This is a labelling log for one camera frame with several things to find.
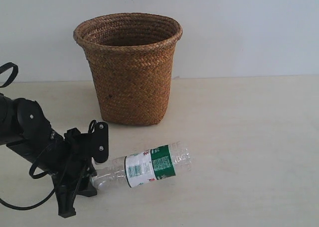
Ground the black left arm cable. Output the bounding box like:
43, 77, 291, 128
0, 143, 83, 209

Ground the brown woven wicker basket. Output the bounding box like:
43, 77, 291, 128
73, 12, 183, 126

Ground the black flat ribbon cable left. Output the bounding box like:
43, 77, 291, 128
0, 62, 19, 88

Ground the clear plastic bottle green label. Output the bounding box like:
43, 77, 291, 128
90, 142, 191, 191

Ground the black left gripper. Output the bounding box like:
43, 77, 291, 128
48, 120, 110, 197

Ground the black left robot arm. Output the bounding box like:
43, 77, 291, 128
0, 95, 109, 197

